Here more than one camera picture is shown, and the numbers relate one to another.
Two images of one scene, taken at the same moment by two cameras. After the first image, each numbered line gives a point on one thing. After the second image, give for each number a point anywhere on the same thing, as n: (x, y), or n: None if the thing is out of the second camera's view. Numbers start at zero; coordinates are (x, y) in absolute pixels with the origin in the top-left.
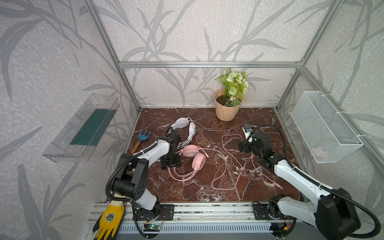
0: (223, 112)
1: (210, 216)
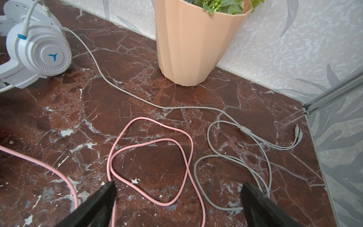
0: (191, 41)
1: None
